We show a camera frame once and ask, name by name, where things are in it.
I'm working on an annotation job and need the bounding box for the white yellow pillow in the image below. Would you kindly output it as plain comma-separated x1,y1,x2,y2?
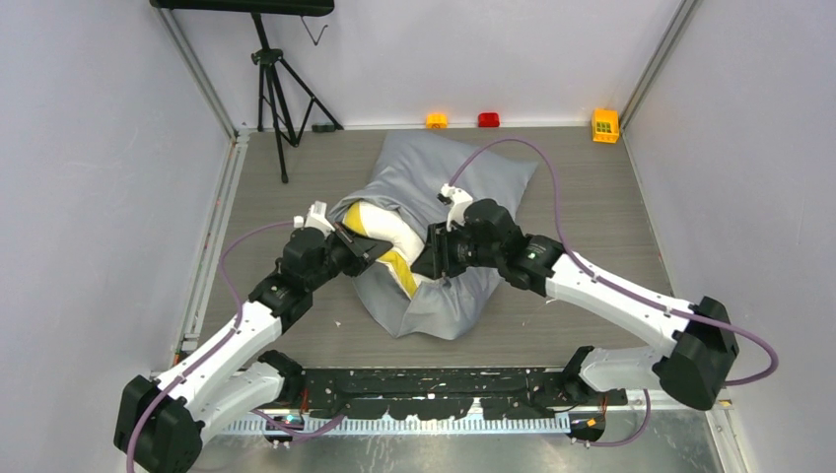
342,200,428,299

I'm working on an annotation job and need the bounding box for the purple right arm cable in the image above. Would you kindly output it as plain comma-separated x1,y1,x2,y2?
448,137,781,387

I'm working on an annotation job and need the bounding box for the black camera tripod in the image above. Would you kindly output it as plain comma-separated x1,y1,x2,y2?
250,13,344,184

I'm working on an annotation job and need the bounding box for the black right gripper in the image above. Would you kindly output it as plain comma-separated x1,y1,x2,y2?
411,218,503,281

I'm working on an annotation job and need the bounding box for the yellow window toy block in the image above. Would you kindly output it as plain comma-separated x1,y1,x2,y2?
591,108,620,144

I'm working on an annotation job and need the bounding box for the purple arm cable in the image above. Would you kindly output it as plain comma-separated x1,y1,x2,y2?
448,137,781,387
125,220,297,473

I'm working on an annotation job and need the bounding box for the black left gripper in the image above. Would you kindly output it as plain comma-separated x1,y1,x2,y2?
306,221,389,292

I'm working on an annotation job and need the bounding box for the red toy block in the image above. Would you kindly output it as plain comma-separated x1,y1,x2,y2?
477,111,501,128

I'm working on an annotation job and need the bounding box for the black overhead panel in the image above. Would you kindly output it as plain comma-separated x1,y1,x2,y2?
149,0,335,17

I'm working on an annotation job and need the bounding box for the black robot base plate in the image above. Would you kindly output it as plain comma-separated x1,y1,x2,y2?
263,368,627,421

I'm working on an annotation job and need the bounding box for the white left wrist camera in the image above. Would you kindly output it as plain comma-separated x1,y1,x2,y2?
293,201,335,237

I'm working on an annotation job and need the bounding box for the grey pillowcase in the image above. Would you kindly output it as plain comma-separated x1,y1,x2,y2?
328,129,539,342

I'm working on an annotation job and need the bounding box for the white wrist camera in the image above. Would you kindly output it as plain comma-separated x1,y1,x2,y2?
438,183,473,229
293,201,335,237

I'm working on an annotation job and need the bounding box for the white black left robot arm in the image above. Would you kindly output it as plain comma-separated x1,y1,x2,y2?
113,224,392,472

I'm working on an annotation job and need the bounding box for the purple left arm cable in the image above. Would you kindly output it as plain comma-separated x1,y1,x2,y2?
125,220,297,473

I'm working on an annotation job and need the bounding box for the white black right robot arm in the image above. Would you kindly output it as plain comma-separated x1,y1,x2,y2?
411,199,739,411

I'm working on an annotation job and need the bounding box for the orange toy block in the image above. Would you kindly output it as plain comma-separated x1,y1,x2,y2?
425,112,449,129

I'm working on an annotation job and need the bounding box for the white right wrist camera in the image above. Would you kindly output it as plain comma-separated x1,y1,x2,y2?
438,183,473,229

